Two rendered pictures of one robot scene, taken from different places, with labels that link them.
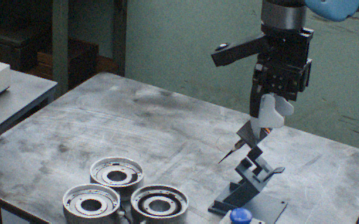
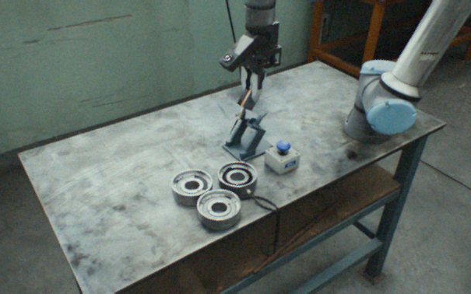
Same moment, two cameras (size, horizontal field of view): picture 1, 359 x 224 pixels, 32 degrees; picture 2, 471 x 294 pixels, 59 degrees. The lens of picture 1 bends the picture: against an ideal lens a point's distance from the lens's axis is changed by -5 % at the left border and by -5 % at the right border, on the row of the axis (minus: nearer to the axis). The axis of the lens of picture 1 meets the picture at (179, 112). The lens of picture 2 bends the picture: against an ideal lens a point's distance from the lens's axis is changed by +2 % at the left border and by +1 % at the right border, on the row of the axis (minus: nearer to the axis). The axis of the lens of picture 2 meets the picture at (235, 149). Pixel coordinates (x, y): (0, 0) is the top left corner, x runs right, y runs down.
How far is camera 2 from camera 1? 95 cm
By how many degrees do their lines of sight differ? 52
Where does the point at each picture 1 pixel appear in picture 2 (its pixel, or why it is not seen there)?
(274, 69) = (268, 53)
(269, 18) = (265, 20)
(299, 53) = (275, 36)
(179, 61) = not seen: outside the picture
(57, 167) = (144, 218)
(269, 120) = (265, 86)
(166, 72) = not seen: outside the picture
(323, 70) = (51, 78)
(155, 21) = not seen: outside the picture
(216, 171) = (204, 145)
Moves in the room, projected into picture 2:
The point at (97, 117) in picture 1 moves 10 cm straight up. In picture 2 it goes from (90, 176) to (83, 146)
